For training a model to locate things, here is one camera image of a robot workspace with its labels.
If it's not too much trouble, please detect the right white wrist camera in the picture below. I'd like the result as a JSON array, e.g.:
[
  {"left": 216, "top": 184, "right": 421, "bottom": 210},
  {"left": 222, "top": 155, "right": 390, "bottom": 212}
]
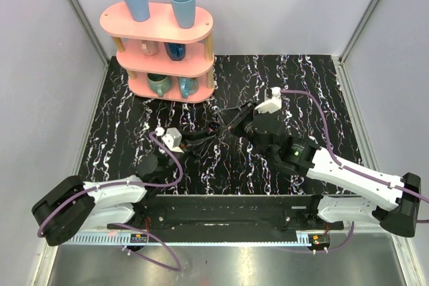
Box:
[{"left": 254, "top": 87, "right": 282, "bottom": 115}]

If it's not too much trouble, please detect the black earbud charging case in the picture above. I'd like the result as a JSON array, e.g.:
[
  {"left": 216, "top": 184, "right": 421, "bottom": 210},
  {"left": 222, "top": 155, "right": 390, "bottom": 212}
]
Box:
[{"left": 208, "top": 122, "right": 221, "bottom": 134}]

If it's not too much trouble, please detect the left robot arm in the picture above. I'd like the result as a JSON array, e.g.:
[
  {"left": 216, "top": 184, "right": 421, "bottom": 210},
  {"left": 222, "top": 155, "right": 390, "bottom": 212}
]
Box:
[{"left": 32, "top": 124, "right": 218, "bottom": 246}]

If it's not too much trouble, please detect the dark blue mug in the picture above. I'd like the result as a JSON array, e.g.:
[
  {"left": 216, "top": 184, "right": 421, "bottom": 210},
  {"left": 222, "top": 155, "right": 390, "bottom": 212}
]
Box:
[{"left": 164, "top": 42, "right": 186, "bottom": 61}]

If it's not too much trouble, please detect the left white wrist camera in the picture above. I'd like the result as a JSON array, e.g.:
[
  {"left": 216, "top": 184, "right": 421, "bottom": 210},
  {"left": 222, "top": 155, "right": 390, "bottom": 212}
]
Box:
[{"left": 155, "top": 127, "right": 183, "bottom": 153}]

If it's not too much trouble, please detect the left controller board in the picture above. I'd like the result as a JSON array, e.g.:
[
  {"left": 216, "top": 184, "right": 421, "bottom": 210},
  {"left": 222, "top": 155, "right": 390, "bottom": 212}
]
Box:
[{"left": 129, "top": 232, "right": 147, "bottom": 244}]

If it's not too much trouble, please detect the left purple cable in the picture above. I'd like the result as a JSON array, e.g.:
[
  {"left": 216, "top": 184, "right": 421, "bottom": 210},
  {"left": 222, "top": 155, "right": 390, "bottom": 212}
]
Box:
[{"left": 36, "top": 131, "right": 184, "bottom": 272}]

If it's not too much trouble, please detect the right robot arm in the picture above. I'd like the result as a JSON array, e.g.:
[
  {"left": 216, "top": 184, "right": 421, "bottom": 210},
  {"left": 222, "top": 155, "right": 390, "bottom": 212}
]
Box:
[{"left": 219, "top": 101, "right": 421, "bottom": 238}]

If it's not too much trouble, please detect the green ceramic mug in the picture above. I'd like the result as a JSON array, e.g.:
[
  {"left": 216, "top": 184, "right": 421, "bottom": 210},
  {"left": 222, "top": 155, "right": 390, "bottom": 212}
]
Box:
[{"left": 147, "top": 73, "right": 172, "bottom": 97}]

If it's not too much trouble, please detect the short light blue cup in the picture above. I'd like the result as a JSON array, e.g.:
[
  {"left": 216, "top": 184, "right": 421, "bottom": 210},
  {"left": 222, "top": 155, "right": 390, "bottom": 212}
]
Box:
[{"left": 170, "top": 0, "right": 196, "bottom": 29}]

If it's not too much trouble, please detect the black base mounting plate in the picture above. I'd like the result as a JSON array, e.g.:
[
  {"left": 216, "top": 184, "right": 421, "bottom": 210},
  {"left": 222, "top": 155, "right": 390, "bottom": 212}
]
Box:
[{"left": 127, "top": 194, "right": 344, "bottom": 244}]

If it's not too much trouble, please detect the right controller board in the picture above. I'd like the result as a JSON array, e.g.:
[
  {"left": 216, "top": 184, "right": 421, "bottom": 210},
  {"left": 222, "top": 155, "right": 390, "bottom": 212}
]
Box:
[{"left": 311, "top": 234, "right": 330, "bottom": 245}]

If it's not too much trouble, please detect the pink mug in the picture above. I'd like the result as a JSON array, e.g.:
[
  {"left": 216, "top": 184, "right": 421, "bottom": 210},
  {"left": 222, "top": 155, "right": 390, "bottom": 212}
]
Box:
[{"left": 141, "top": 40, "right": 159, "bottom": 56}]

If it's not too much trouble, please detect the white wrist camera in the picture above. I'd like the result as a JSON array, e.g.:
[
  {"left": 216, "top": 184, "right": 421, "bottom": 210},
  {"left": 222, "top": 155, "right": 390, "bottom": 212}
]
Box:
[
  {"left": 155, "top": 127, "right": 183, "bottom": 153},
  {"left": 254, "top": 87, "right": 282, "bottom": 115}
]

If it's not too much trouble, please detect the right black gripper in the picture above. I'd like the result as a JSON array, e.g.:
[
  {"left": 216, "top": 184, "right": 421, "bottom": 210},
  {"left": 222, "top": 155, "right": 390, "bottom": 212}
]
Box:
[{"left": 217, "top": 99, "right": 271, "bottom": 160}]

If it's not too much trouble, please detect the controller board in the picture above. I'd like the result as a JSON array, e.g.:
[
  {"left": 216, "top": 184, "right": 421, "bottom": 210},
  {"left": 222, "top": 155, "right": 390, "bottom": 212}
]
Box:
[
  {"left": 311, "top": 234, "right": 330, "bottom": 245},
  {"left": 129, "top": 232, "right": 147, "bottom": 244}
]

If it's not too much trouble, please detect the pink three-tier wooden shelf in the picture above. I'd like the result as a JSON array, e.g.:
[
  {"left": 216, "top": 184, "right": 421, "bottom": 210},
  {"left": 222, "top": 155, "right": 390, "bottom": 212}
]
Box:
[{"left": 100, "top": 2, "right": 215, "bottom": 103}]

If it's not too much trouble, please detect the blue butterfly mug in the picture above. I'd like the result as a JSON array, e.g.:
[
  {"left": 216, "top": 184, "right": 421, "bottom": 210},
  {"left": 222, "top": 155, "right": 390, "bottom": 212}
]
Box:
[{"left": 178, "top": 77, "right": 199, "bottom": 98}]

